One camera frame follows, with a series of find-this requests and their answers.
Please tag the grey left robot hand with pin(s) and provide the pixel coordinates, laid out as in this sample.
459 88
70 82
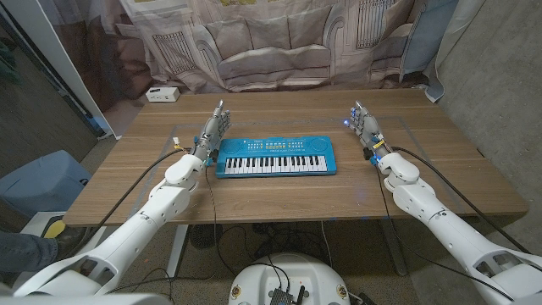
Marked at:
211 133

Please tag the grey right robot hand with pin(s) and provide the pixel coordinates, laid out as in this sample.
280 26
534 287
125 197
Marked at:
367 127

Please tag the blue toy piano keyboard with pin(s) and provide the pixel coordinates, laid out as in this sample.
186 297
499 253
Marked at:
275 163

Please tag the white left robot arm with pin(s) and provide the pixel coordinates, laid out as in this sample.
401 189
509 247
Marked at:
139 229

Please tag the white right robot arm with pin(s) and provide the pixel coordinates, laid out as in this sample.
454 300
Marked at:
449 233

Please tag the white power strip box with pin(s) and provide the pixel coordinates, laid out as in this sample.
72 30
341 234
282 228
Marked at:
162 94

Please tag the round black floor fan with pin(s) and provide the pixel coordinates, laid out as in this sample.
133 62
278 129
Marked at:
205 236

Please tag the printed sofa backdrop cloth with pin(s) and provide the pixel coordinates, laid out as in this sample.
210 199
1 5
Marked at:
271 46

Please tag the white table leg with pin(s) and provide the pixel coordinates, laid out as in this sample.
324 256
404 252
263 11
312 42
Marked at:
178 250

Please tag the grey table leg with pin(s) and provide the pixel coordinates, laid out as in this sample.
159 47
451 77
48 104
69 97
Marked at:
394 247

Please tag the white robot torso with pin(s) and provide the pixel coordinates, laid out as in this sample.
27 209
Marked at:
292 271

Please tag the black box with antenna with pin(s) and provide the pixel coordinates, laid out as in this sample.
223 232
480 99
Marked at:
281 296

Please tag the blue-grey plastic bin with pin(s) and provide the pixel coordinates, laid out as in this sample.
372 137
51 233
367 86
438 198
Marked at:
38 182

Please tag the white platform with yellow mark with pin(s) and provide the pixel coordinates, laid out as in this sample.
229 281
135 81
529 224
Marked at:
36 220

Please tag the person's leg with dark shoe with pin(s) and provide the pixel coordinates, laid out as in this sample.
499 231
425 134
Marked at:
25 252

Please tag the white slanted panel frame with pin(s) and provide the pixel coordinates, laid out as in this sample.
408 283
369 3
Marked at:
51 55

